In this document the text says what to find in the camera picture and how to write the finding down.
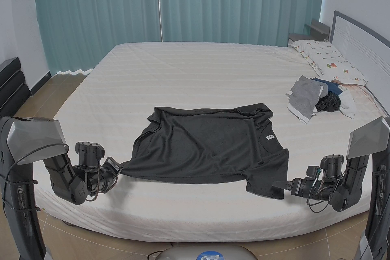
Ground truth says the dark blue garment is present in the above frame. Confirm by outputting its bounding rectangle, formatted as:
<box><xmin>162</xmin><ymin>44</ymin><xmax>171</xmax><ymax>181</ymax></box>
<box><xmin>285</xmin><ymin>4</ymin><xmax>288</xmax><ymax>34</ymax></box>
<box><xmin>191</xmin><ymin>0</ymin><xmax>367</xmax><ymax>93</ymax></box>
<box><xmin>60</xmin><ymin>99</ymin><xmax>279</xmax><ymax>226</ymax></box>
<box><xmin>311</xmin><ymin>77</ymin><xmax>343</xmax><ymax>95</ymax></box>

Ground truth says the white garment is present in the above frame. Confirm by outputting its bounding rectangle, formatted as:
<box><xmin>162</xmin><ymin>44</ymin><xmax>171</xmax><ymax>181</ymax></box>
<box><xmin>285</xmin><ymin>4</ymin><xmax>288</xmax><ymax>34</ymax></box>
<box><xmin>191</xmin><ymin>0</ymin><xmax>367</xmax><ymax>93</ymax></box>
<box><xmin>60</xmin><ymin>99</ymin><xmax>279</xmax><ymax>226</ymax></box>
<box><xmin>337</xmin><ymin>84</ymin><xmax>357</xmax><ymax>119</ymax></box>

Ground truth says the black chest of drawers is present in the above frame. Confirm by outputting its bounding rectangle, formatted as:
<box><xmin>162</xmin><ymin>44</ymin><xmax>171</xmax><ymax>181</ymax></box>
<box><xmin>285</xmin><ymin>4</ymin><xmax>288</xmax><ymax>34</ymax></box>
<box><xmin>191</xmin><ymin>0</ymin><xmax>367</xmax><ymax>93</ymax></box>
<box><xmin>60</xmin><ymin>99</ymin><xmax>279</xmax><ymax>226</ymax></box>
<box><xmin>0</xmin><ymin>57</ymin><xmax>32</xmax><ymax>115</ymax></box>

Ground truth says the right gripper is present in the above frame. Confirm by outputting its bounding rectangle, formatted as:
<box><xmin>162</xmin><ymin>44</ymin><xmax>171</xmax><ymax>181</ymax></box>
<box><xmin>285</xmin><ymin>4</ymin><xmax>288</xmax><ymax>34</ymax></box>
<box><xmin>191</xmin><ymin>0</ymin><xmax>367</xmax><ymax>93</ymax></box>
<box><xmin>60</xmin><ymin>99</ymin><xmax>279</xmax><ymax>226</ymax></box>
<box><xmin>272</xmin><ymin>177</ymin><xmax>324</xmax><ymax>200</ymax></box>

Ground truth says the white printed pillow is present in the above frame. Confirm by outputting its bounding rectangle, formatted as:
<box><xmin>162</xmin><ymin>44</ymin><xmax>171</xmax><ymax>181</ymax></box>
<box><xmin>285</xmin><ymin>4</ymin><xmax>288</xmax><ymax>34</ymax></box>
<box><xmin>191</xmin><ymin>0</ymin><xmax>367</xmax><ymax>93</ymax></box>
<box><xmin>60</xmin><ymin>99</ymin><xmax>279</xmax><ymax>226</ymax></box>
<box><xmin>289</xmin><ymin>39</ymin><xmax>368</xmax><ymax>85</ymax></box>

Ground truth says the bed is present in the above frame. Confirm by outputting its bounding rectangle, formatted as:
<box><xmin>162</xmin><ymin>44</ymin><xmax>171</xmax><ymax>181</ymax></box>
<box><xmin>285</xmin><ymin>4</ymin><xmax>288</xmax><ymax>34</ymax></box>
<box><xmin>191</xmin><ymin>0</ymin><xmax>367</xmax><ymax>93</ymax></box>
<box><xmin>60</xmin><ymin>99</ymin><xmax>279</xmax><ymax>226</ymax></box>
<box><xmin>32</xmin><ymin>10</ymin><xmax>390</xmax><ymax>242</ymax></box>

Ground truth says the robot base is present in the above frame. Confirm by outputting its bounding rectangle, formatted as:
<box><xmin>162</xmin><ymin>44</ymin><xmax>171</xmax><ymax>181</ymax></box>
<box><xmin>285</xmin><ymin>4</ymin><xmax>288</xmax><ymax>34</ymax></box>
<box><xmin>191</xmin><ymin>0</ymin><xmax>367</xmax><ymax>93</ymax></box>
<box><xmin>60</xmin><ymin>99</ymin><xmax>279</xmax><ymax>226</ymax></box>
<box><xmin>155</xmin><ymin>245</ymin><xmax>256</xmax><ymax>260</ymax></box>

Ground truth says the black shiny garment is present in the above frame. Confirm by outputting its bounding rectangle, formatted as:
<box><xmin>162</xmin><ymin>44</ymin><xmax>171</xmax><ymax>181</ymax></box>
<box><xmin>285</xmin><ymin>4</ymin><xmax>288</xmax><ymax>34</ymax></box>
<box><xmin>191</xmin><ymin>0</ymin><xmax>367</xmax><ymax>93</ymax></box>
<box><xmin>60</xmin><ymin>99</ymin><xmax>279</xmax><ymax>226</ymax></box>
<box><xmin>315</xmin><ymin>92</ymin><xmax>341</xmax><ymax>113</ymax></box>

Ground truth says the black T-shirt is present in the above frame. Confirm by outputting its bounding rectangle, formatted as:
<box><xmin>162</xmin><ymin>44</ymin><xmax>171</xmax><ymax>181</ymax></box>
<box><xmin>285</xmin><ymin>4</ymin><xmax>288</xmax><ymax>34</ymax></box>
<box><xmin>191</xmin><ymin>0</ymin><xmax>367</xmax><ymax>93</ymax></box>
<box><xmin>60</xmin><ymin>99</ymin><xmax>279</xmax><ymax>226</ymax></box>
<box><xmin>117</xmin><ymin>103</ymin><xmax>289</xmax><ymax>200</ymax></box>

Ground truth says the grey white-trimmed garment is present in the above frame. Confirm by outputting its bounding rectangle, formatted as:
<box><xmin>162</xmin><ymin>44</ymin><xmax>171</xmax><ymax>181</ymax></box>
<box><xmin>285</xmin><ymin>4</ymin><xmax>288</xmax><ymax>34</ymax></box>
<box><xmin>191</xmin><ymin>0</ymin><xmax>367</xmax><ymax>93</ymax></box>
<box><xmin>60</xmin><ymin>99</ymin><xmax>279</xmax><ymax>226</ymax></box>
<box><xmin>286</xmin><ymin>75</ymin><xmax>328</xmax><ymax>125</ymax></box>

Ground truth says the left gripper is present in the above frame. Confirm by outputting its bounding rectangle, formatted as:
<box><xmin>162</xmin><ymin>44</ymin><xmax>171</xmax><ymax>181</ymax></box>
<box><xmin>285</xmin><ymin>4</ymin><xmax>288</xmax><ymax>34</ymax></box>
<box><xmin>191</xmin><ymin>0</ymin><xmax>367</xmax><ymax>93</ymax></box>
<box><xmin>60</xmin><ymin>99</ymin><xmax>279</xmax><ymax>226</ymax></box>
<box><xmin>97</xmin><ymin>156</ymin><xmax>122</xmax><ymax>192</ymax></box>

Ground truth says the grey bedside table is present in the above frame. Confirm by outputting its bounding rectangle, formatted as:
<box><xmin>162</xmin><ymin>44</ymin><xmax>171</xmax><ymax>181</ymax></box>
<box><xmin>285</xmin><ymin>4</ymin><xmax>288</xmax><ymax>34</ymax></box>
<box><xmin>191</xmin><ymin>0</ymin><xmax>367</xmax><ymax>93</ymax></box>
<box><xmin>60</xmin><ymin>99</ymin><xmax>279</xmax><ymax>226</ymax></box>
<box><xmin>288</xmin><ymin>18</ymin><xmax>331</xmax><ymax>47</ymax></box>

